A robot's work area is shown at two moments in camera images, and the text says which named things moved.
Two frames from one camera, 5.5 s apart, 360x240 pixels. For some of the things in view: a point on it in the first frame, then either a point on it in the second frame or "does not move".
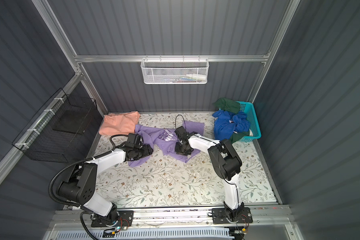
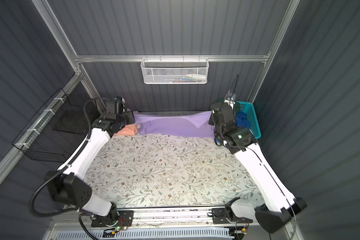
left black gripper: x=147 y=151 → x=130 y=120
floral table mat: x=180 y=180 does not move
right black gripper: x=177 y=150 → x=210 y=122
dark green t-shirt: x=227 y=105 does not move
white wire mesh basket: x=174 y=71 does not move
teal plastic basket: x=254 y=128 does not move
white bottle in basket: x=197 y=76 does not move
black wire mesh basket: x=62 y=131 does not move
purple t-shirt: x=163 y=140 → x=185 y=123
